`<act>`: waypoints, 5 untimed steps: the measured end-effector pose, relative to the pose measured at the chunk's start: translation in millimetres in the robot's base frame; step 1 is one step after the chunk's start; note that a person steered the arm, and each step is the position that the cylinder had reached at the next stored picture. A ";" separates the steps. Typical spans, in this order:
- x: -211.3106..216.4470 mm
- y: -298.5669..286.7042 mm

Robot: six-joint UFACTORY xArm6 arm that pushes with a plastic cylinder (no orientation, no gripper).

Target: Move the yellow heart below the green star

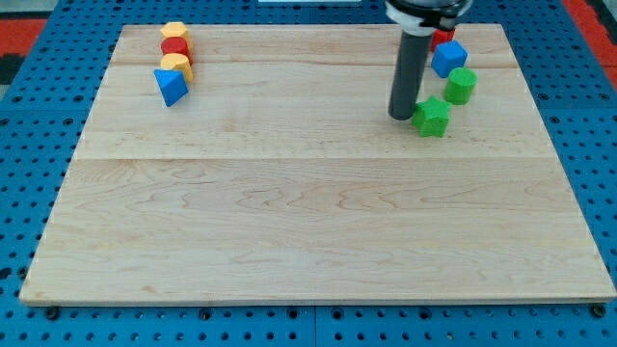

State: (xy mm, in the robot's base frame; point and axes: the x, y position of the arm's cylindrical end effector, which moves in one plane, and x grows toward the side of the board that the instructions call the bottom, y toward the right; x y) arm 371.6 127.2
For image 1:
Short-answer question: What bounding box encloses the green star block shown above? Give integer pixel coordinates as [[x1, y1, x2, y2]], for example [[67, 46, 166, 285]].
[[411, 95, 451, 138]]

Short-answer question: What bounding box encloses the yellow heart block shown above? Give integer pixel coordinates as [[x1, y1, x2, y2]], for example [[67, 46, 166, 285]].
[[160, 53, 194, 84]]

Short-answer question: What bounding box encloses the light wooden board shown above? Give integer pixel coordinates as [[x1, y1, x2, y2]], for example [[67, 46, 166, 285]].
[[20, 24, 616, 307]]

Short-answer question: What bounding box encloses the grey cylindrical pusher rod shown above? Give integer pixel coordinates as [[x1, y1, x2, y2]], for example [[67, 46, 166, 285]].
[[389, 32, 432, 120]]

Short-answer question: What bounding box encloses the blue triangle block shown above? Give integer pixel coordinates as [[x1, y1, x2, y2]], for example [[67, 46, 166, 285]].
[[153, 69, 189, 107]]

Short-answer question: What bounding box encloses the green cylinder block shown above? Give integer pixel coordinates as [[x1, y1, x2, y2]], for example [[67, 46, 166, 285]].
[[443, 67, 477, 105]]

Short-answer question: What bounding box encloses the blue cube block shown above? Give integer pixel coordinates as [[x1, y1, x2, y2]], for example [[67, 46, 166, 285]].
[[431, 40, 469, 78]]

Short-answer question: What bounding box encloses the red round block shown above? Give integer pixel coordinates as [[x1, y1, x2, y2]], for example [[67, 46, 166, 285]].
[[160, 37, 193, 64]]

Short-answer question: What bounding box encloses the red block behind rod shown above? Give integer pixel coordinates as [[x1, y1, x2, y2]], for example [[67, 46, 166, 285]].
[[430, 29, 455, 52]]

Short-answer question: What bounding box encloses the yellow hexagon block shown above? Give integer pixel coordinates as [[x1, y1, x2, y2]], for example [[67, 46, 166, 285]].
[[160, 21, 192, 46]]

